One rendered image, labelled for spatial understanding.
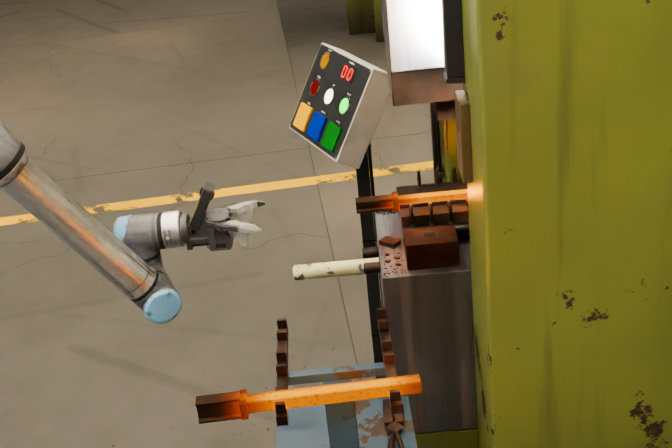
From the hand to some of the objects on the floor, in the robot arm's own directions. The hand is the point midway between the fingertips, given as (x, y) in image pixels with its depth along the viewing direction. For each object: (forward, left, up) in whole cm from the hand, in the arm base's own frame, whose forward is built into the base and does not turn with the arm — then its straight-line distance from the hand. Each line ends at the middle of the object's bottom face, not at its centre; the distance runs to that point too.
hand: (263, 213), depth 240 cm
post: (+47, +42, -100) cm, 118 cm away
